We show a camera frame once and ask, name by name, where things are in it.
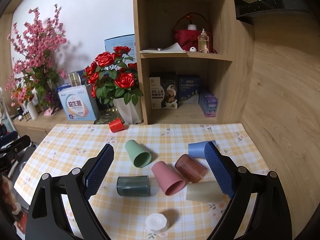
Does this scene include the red plastic cup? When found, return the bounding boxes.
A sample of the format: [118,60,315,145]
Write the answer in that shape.
[108,118,125,133]

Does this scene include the green plastic cup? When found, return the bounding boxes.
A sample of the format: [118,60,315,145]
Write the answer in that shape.
[125,140,152,168]

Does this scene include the red basket with handle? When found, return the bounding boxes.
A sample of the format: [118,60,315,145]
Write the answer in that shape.
[171,12,217,54]

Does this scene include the small white round object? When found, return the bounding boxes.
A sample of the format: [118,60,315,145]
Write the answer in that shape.
[189,47,197,52]

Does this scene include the white faceted vase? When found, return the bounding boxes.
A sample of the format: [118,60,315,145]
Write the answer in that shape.
[113,98,143,125]

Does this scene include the brown transparent cup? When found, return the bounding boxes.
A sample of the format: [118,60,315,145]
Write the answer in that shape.
[175,154,208,183]

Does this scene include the purple small box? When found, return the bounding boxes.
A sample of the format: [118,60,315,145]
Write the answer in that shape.
[199,92,218,118]

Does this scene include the blue white probiotic box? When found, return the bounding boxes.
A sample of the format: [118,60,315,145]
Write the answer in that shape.
[58,85,99,121]

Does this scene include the wooden shelf cabinet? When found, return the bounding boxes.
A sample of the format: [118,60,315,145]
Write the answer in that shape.
[133,0,254,125]

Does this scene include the clear perfume bottle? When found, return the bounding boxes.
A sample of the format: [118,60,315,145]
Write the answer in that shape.
[198,29,209,54]

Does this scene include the gold metallic can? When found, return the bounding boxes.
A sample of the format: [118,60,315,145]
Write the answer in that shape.
[68,72,81,87]

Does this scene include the pink blossom arrangement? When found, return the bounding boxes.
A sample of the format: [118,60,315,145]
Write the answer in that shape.
[5,4,67,108]

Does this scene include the papers on shelf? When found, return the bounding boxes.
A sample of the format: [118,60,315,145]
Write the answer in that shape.
[140,43,186,54]

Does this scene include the white bottle on cabinet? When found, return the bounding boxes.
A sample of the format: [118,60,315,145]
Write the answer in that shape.
[27,101,39,120]

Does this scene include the light blue box behind roses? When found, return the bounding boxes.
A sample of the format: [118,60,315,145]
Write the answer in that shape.
[104,34,136,58]

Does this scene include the pink plastic cup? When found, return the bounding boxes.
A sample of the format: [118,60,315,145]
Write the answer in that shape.
[151,161,186,196]

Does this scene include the black snack box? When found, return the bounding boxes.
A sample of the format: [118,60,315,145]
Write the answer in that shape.
[149,72,178,109]

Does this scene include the blue plastic cup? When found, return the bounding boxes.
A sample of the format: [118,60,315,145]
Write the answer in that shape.
[188,141,209,159]

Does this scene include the low wooden side cabinet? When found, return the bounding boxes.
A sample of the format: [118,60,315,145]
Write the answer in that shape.
[13,110,94,144]

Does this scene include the yellow plaid tablecloth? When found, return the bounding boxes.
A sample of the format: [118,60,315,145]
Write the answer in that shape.
[14,124,268,239]

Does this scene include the red rose bouquet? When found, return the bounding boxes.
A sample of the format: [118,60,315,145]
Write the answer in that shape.
[84,46,143,106]

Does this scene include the white plastic cup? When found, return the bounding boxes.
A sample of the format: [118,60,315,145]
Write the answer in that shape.
[145,213,169,234]

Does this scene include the dark blue box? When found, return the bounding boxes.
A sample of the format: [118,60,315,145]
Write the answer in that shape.
[178,75,201,104]

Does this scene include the dark teal transparent cup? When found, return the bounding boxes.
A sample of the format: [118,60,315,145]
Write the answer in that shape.
[117,176,151,197]

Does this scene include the cream plastic cup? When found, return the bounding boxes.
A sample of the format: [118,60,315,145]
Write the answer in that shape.
[186,181,225,203]

